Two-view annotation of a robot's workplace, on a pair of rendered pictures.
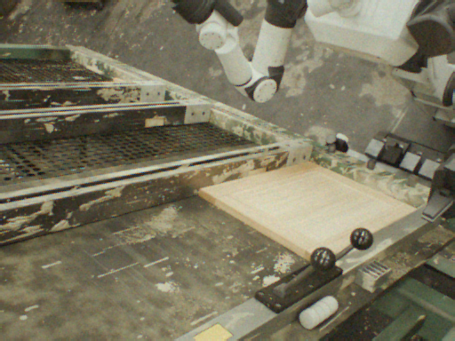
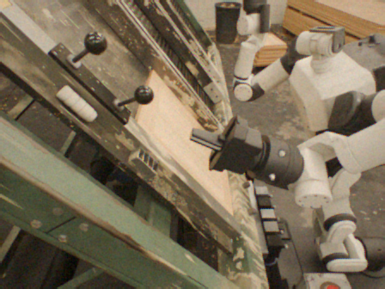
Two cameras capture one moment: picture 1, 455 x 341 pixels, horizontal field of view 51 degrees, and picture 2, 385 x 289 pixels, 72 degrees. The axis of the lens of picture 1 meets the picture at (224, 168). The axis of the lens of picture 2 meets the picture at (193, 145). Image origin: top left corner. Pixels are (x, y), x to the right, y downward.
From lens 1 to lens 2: 61 cm
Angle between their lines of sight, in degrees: 16
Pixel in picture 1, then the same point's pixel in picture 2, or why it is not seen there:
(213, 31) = (247, 19)
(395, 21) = (333, 89)
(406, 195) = (238, 209)
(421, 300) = (151, 218)
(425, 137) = (301, 246)
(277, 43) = (272, 73)
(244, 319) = (27, 26)
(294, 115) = not seen: hidden behind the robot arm
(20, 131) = not seen: outside the picture
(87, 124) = (162, 25)
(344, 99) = (290, 196)
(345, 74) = not seen: hidden behind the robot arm
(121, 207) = (105, 13)
